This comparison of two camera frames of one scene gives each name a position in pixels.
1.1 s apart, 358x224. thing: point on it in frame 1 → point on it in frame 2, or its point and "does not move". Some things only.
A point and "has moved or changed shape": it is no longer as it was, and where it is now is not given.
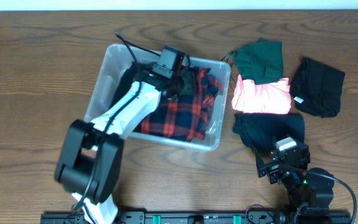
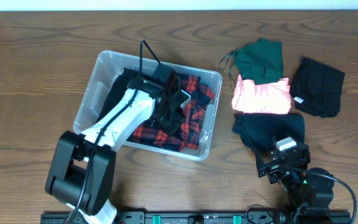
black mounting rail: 204,217 does not move
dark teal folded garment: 261,130 does not move
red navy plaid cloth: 185,117 has moved or changed shape
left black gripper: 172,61 → 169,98
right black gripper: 274,170 does not move
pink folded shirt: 273,98 does not move
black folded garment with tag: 317,89 does not move
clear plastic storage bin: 191,112 has moved or changed shape
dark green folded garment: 261,61 does not move
